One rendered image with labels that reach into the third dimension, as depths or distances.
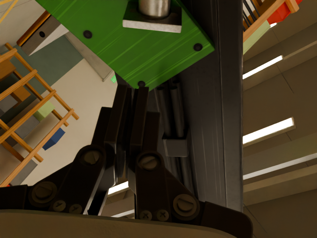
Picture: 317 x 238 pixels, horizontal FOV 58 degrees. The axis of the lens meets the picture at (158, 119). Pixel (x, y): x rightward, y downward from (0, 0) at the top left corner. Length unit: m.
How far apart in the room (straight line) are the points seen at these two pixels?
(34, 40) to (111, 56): 0.20
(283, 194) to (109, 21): 4.63
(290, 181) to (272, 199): 0.47
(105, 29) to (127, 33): 0.02
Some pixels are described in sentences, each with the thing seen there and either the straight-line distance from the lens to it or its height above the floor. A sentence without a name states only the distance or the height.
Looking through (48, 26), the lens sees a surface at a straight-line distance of 0.50.
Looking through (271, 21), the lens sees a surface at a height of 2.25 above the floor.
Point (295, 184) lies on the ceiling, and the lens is 4.70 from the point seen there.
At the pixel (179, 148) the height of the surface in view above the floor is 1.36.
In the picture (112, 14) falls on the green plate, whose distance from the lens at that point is 0.32.
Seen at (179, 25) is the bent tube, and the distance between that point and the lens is 0.28.
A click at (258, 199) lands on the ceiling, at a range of 4.97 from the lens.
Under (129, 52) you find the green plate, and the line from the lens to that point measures 0.34.
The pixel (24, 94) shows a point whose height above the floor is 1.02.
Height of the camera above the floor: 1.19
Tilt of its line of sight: 19 degrees up
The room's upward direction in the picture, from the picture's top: 140 degrees clockwise
